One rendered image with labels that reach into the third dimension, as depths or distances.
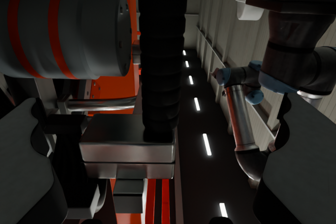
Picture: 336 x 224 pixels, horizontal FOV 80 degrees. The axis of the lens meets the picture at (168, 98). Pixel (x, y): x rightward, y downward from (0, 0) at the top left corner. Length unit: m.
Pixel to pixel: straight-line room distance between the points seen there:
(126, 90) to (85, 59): 0.54
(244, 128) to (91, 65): 0.68
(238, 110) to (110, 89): 0.53
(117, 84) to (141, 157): 0.65
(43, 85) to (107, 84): 0.45
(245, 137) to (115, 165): 0.71
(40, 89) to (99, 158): 0.23
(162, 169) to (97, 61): 0.18
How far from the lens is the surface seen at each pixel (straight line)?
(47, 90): 0.43
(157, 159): 0.20
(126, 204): 0.23
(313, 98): 0.79
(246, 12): 6.79
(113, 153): 0.20
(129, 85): 0.83
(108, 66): 0.31
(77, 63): 0.31
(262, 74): 0.67
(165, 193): 3.24
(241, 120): 0.87
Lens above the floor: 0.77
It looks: 29 degrees up
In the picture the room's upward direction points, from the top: 178 degrees counter-clockwise
